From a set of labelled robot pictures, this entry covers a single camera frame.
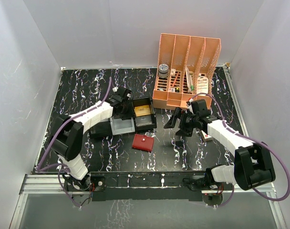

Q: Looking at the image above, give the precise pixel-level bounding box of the red leather card holder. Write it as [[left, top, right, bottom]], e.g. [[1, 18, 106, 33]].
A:
[[132, 134, 155, 152]]

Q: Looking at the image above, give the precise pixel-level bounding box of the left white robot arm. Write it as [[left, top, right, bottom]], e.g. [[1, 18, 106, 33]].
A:
[[47, 86, 135, 180]]

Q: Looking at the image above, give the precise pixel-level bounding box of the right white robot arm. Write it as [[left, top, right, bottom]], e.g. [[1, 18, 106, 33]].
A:
[[164, 100, 276, 190]]

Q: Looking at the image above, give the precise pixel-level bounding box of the gold card in black box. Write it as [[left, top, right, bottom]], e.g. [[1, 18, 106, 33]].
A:
[[134, 104, 152, 117]]

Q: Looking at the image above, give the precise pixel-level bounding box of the grey plastic tray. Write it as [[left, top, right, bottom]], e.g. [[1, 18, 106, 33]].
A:
[[110, 117, 135, 135]]

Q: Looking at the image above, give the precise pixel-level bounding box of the white small box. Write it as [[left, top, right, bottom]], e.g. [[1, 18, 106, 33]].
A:
[[200, 130, 212, 142]]

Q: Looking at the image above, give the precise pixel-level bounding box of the black open tray box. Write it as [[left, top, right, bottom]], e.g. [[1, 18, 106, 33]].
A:
[[132, 97, 157, 132]]

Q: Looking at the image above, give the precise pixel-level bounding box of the white label packet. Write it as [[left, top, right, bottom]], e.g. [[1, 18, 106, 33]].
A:
[[196, 76, 209, 94]]

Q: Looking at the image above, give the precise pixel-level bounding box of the small round jar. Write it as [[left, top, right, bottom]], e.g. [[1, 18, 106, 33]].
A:
[[158, 63, 169, 79]]

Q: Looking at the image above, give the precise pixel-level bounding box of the orange plastic file organizer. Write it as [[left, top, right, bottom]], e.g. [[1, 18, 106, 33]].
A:
[[153, 33, 221, 110]]

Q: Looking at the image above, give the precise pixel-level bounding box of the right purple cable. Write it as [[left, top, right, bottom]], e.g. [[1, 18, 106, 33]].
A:
[[187, 93, 290, 208]]

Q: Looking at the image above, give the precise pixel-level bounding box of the black front mounting rail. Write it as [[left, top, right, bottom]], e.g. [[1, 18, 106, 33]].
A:
[[91, 171, 208, 201]]

